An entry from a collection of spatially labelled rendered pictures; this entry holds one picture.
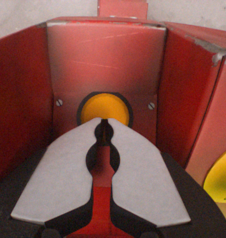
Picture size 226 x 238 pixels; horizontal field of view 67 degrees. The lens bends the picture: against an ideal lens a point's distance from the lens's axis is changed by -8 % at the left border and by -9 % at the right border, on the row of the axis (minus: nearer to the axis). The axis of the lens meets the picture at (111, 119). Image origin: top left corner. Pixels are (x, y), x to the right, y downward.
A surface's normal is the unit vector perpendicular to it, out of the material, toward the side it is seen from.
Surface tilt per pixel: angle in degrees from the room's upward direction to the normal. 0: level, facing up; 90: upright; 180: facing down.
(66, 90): 0
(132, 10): 1
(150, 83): 0
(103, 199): 90
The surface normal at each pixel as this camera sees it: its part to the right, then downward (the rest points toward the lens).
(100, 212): 0.07, -0.83
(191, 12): 0.01, 0.56
